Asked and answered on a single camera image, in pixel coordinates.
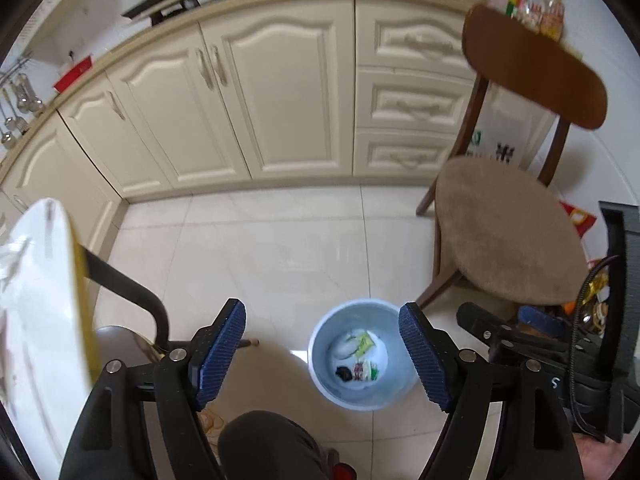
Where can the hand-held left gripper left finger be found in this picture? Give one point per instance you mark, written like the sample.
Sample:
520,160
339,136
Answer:
220,355

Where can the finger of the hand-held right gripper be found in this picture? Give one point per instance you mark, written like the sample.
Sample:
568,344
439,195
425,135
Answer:
480,327
542,322

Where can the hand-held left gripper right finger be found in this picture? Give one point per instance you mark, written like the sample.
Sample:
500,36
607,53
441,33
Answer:
425,355

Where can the light blue trash bin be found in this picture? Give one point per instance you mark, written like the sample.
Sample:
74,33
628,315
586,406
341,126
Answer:
322,360

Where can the person's right hand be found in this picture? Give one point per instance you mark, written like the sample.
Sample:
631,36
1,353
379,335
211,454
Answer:
597,460

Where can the yellow oil bottles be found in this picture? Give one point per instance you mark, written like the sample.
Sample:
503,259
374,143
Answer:
595,305

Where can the colourful printed wrapper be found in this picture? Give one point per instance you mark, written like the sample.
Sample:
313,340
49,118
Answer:
369,370

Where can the green yellow wrapper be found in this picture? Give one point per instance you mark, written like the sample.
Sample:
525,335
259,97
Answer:
364,342

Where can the crumpled white tissue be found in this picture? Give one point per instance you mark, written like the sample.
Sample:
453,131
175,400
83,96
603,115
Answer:
345,348

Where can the small black scrap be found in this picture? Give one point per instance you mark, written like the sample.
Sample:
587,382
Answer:
344,374

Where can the black metal chair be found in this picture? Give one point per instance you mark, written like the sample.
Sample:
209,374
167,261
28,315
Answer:
150,305

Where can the person's leg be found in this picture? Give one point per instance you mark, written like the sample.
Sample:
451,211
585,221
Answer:
270,450

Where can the brown wooden cushioned chair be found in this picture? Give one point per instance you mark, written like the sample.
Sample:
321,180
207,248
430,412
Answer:
500,220

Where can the red yellow snack bag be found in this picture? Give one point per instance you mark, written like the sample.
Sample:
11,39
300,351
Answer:
577,217

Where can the red slipper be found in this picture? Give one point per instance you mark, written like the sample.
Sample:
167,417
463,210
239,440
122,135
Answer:
341,472

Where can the white printed bag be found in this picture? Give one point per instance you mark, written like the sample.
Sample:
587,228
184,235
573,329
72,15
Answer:
495,145

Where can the cream base kitchen cabinet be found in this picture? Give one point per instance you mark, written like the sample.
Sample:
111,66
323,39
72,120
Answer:
280,100

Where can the cluster of condiment bottles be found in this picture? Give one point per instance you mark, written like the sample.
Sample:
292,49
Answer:
537,10

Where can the red plastic basin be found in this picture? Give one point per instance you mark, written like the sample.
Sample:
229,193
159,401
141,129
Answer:
72,74

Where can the row of hanging metal utensils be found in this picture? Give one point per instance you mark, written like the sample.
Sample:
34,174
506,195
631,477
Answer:
20,105

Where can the beige kitchen countertop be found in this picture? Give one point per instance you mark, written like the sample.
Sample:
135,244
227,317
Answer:
125,47

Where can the cream lattice wall cabinet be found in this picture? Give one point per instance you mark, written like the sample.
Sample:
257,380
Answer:
85,0

